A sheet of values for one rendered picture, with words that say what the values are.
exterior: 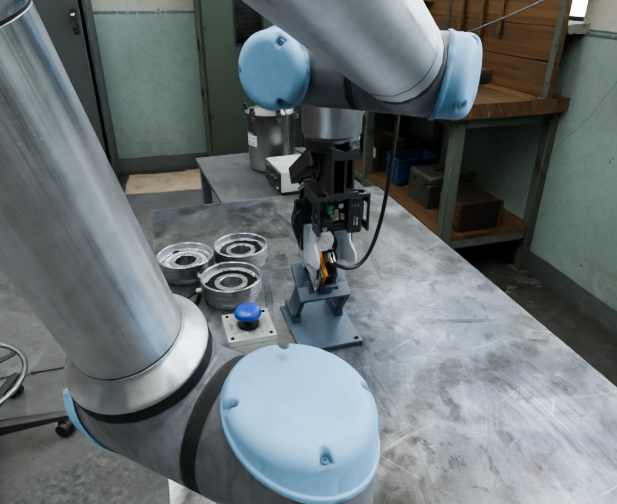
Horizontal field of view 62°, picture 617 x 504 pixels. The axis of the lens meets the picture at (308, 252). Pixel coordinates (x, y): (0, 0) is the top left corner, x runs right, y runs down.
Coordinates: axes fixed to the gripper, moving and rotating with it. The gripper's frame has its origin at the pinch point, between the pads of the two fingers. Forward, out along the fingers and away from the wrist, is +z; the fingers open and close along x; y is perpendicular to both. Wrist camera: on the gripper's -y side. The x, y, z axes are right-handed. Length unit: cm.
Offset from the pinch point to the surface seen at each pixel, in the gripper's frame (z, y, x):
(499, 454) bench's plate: 12.1, 28.5, 12.3
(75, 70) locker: 9, -284, -60
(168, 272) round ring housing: 9.1, -21.6, -22.2
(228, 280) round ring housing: 10.0, -17.2, -12.2
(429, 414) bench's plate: 12.1, 20.4, 7.5
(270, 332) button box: 7.5, 3.5, -9.3
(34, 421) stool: 84, -75, -69
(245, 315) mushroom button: 4.8, 2.0, -12.5
